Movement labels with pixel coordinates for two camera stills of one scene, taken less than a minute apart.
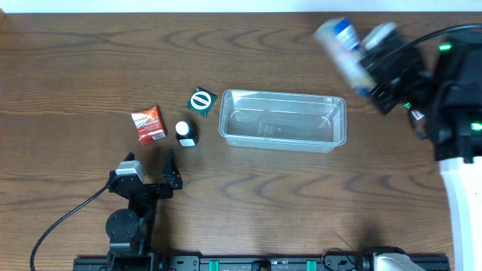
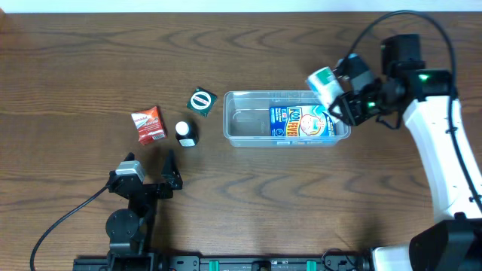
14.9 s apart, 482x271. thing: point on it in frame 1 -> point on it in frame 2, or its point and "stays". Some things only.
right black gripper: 382,96 -> 354,108
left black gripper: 172,177 stays
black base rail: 254,263 stays
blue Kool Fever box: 343,42 -> 303,120
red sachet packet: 149,125 stays
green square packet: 201,101 stays
